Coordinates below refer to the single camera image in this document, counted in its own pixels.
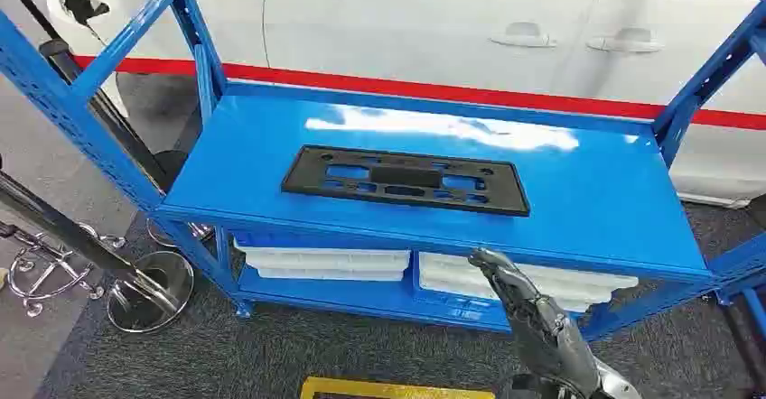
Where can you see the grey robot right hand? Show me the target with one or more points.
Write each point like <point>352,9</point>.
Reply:
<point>541,324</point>

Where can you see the black plastic panel with cutouts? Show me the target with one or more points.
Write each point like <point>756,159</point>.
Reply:
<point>496,190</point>

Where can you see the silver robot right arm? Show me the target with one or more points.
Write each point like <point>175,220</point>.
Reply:
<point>616,387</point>

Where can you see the white foam tray stack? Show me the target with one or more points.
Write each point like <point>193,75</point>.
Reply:
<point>323,260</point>
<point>574,288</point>

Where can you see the blue metal shelf rack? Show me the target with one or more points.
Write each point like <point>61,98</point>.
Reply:
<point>598,205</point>

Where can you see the yellow floor tape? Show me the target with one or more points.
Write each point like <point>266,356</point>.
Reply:
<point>383,389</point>

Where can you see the white car with red stripe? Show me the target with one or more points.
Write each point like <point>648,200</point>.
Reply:
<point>419,31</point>

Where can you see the chrome stool with black column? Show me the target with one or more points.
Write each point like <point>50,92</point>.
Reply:
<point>149,294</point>

